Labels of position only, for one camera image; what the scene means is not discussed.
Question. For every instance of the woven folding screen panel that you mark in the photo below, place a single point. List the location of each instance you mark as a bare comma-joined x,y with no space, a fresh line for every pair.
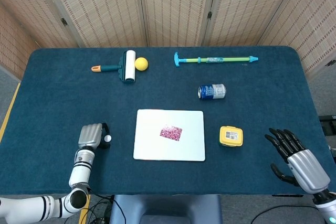
13,45
315,19
26,3
99,6
249,6
176,6

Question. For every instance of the yellow tape measure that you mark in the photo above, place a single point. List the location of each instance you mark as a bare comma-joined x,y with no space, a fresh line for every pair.
231,136

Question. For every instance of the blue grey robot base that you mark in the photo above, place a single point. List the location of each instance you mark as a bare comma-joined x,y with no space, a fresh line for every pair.
165,208

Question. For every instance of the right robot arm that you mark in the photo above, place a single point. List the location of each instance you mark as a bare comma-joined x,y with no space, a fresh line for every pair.
326,208

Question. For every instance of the black screen hinge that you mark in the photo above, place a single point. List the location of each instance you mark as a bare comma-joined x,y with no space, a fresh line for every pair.
63,21
331,63
209,15

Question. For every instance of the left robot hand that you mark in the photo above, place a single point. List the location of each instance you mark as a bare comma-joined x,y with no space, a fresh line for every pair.
90,134

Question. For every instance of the dark blue tablecloth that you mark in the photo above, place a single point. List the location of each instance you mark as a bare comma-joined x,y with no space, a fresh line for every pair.
65,98

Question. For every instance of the yellow foam ball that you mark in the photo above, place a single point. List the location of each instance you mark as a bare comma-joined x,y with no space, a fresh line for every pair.
141,64

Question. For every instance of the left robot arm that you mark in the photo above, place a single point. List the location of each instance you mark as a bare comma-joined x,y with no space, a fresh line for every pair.
80,171

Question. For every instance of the pink patterned card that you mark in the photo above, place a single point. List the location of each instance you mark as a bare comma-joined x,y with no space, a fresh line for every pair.
170,133

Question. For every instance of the yellow floor tape strip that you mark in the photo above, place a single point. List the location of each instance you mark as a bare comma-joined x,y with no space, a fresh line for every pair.
9,111
83,220

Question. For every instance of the teal lint roller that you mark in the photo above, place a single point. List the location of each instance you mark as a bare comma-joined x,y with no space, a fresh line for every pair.
130,66

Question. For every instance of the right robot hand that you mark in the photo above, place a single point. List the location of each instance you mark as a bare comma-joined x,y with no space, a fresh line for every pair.
309,169

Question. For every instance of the white magnetic board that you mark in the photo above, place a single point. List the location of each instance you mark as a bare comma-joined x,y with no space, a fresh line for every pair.
149,145

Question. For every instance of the green blue water pump toy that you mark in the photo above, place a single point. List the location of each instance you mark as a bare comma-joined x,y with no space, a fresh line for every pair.
236,58

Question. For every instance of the blue silver drink can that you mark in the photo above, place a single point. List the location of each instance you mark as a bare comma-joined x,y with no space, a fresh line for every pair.
212,91

